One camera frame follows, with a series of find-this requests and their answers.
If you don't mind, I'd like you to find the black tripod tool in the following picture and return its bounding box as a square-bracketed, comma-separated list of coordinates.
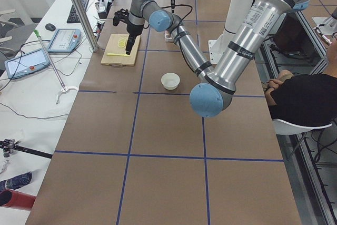
[0, 139, 53, 159]

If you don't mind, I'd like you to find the teach pendant far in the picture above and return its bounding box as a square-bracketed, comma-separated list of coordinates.
[47, 28, 81, 54]

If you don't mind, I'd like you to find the teach pendant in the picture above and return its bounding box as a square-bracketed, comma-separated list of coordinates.
[47, 28, 81, 54]
[5, 48, 51, 79]

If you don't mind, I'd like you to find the red cylinder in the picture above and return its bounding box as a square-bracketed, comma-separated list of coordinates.
[1, 189, 36, 211]

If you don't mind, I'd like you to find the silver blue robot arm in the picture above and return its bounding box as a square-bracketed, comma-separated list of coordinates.
[125, 0, 308, 117]

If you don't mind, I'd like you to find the blue patterned cloth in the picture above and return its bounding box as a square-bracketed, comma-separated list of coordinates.
[1, 172, 33, 191]

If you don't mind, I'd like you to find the black keyboard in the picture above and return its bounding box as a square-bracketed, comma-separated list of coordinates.
[66, 0, 90, 24]

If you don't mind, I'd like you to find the black computer mouse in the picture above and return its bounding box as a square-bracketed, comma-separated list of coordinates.
[45, 23, 56, 31]

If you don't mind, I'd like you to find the white chair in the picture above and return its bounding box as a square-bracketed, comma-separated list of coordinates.
[271, 115, 337, 161]

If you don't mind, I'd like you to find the teach pendant near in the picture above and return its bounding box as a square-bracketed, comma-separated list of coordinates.
[5, 48, 51, 79]

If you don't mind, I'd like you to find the wooden cutting board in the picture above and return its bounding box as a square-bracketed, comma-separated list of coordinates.
[101, 34, 141, 66]

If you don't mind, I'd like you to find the seated person black shirt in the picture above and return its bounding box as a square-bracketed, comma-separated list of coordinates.
[264, 31, 337, 128]

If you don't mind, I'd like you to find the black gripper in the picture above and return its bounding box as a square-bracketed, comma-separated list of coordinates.
[125, 22, 144, 55]

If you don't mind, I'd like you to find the yellow plastic knife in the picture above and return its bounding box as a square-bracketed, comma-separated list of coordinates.
[106, 53, 131, 57]

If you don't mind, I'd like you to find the white bowl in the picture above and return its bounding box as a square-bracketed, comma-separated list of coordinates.
[161, 73, 180, 90]

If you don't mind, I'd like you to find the aluminium frame post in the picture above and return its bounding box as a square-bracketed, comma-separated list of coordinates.
[71, 0, 99, 52]

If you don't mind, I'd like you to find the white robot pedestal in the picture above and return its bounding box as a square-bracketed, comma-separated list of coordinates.
[209, 0, 253, 64]

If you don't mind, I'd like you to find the clear plastic egg box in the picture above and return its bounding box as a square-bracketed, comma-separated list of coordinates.
[164, 31, 174, 43]

